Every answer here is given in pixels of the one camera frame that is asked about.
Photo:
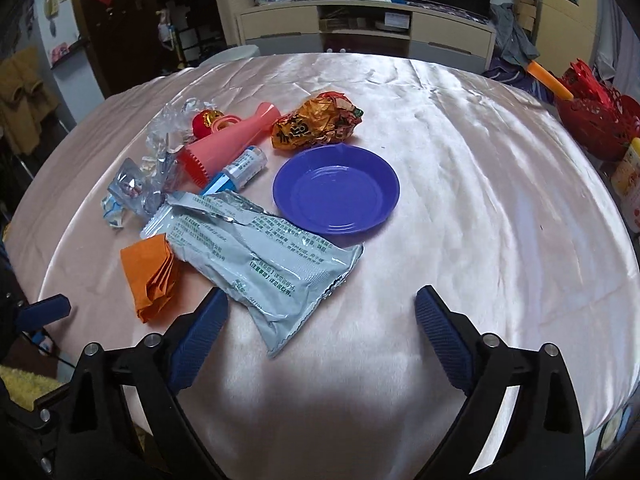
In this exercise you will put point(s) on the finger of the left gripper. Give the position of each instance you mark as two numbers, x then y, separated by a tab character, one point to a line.
42	313

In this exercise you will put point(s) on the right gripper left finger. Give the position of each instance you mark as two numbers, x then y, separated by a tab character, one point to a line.
119	418

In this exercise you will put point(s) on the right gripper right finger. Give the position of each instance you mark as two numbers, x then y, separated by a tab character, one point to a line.
544	437

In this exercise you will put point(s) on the orange paper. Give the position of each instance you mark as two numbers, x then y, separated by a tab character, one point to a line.
152	273

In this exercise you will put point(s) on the grey foil snack bag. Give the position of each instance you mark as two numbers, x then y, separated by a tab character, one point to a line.
279	272

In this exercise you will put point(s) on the blue-capped small bottle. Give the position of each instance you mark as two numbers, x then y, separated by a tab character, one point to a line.
238	173

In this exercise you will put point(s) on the yellow fluffy rug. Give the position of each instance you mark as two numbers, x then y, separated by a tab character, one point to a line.
26	387

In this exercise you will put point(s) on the silver blister pack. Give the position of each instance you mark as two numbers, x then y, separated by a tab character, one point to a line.
136	191

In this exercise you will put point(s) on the pink plastic cone horn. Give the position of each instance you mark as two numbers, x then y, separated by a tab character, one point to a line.
204	158

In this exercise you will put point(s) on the clear crumpled plastic bag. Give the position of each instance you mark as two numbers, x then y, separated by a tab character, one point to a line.
170	130

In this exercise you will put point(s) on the red round ornament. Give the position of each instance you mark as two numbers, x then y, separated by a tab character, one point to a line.
202	123

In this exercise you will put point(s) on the yellow-capped white bottle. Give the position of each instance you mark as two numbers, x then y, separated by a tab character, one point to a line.
626	184

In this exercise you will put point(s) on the pink satin tablecloth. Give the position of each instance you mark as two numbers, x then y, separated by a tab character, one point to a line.
499	210

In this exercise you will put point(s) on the red plastic basket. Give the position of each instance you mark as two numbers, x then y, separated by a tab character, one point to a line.
599	118

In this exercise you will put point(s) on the blue plastic plate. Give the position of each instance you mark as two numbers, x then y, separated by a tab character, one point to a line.
336	190

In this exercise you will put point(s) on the white round stool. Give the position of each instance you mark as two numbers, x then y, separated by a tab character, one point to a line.
237	53

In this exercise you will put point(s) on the crumpled orange snack wrapper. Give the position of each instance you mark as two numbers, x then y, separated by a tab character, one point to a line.
329	118

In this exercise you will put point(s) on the grey draped clothing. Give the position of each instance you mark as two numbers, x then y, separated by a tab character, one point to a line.
513	50

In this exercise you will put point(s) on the yellow wooden wardrobe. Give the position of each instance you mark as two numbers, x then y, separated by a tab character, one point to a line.
566	32

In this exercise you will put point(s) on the beige tv cabinet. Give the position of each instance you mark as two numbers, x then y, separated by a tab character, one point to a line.
423	31

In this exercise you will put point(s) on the orange stick handle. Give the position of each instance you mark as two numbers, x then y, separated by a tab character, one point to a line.
548	80

